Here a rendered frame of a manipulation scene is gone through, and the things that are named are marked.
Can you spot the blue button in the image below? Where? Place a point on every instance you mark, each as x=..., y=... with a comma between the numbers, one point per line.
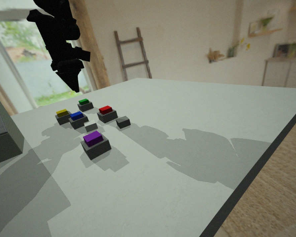
x=78, y=119

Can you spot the green button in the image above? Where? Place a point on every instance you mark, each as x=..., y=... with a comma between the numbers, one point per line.
x=85, y=105

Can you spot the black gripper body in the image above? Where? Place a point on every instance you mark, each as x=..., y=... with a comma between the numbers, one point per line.
x=61, y=57

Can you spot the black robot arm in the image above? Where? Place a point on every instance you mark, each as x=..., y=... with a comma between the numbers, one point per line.
x=61, y=26

